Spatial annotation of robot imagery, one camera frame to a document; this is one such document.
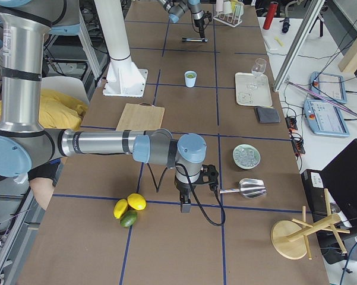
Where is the yellow whole lemon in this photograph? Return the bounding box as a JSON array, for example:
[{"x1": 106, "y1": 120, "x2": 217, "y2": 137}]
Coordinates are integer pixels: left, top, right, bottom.
[
  {"x1": 127, "y1": 193, "x2": 147, "y2": 211},
  {"x1": 113, "y1": 199, "x2": 128, "y2": 219}
]

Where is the aluminium frame post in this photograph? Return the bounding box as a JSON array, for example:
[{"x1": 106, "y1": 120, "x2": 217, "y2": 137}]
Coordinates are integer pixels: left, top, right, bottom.
[{"x1": 272, "y1": 0, "x2": 325, "y2": 92}]

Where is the bamboo cutting board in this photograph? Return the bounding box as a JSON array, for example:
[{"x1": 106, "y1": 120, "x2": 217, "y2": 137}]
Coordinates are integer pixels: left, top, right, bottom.
[{"x1": 116, "y1": 103, "x2": 165, "y2": 131}]

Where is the light blue paper cup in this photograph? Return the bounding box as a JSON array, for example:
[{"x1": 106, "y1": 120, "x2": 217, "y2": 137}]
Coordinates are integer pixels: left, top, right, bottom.
[{"x1": 184, "y1": 71, "x2": 197, "y2": 88}]

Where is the clear wine glass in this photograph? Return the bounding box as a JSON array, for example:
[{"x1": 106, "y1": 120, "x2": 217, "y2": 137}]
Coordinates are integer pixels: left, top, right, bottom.
[{"x1": 249, "y1": 58, "x2": 267, "y2": 90}]

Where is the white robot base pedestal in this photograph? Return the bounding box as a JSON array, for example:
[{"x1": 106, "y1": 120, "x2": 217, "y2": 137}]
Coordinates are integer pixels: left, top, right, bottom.
[{"x1": 95, "y1": 1, "x2": 148, "y2": 97}]

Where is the steel muddler black tip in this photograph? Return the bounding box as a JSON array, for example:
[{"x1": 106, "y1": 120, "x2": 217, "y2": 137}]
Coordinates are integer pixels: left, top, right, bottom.
[{"x1": 182, "y1": 37, "x2": 208, "y2": 43}]

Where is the white wire cup rack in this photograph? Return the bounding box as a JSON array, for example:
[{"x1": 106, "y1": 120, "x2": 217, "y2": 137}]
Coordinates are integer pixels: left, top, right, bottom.
[{"x1": 213, "y1": 0, "x2": 244, "y2": 27}]

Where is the grey folded cloth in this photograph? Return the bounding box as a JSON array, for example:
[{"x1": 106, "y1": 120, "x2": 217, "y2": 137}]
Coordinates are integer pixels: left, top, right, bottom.
[{"x1": 255, "y1": 106, "x2": 280, "y2": 124}]

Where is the green bowl of ice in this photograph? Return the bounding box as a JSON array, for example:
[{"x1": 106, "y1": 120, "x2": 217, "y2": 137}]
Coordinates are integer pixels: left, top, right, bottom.
[{"x1": 232, "y1": 144, "x2": 261, "y2": 170}]

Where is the white chair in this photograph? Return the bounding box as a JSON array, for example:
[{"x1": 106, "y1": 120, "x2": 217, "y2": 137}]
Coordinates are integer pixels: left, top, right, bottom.
[{"x1": 41, "y1": 76, "x2": 90, "y2": 105}]

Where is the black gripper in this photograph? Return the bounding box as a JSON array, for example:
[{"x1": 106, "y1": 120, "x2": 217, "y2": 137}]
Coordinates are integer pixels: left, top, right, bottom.
[
  {"x1": 174, "y1": 178, "x2": 191, "y2": 213},
  {"x1": 194, "y1": 18, "x2": 206, "y2": 39}
]

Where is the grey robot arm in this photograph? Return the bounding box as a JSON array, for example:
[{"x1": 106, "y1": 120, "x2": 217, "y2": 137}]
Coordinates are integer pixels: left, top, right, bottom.
[
  {"x1": 0, "y1": 1, "x2": 206, "y2": 213},
  {"x1": 157, "y1": 0, "x2": 206, "y2": 39}
]

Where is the black power strip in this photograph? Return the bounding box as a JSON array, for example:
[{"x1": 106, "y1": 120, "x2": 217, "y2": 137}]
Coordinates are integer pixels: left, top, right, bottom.
[{"x1": 285, "y1": 116, "x2": 306, "y2": 157}]

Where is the steel ice scoop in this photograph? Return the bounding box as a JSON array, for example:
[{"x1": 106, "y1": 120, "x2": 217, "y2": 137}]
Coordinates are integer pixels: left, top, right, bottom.
[{"x1": 219, "y1": 178, "x2": 267, "y2": 199}]

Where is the red bottle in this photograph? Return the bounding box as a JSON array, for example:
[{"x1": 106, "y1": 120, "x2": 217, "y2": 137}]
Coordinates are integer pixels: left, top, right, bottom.
[{"x1": 263, "y1": 1, "x2": 279, "y2": 30}]

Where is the blue teach pendant far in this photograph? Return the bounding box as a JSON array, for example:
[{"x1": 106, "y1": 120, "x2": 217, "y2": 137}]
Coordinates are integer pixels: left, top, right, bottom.
[{"x1": 309, "y1": 71, "x2": 347, "y2": 104}]

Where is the black braided camera cable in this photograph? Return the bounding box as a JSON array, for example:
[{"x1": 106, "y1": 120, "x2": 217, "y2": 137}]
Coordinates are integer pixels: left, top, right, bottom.
[{"x1": 147, "y1": 162, "x2": 226, "y2": 226}]

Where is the person in yellow shirt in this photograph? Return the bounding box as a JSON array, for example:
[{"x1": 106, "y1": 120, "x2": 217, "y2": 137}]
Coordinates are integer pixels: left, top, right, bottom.
[{"x1": 0, "y1": 88, "x2": 89, "y2": 210}]

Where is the blue teach pendant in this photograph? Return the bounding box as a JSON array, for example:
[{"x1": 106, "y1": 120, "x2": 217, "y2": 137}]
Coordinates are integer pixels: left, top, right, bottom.
[
  {"x1": 309, "y1": 71, "x2": 347, "y2": 104},
  {"x1": 303, "y1": 99, "x2": 350, "y2": 137}
]

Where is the cream bear serving tray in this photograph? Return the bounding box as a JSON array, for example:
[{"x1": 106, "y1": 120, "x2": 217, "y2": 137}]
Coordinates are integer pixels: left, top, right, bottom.
[{"x1": 235, "y1": 72, "x2": 273, "y2": 107}]

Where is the green lime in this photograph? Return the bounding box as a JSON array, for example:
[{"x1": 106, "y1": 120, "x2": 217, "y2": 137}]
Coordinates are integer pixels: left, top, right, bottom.
[{"x1": 120, "y1": 210, "x2": 138, "y2": 228}]

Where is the black computer monitor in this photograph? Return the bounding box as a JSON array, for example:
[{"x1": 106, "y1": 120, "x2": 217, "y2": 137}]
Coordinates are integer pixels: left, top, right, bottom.
[{"x1": 301, "y1": 138, "x2": 357, "y2": 238}]

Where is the blue teach pendant near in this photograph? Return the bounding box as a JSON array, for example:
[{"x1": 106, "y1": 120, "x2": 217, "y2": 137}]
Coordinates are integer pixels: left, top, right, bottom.
[{"x1": 303, "y1": 99, "x2": 350, "y2": 137}]

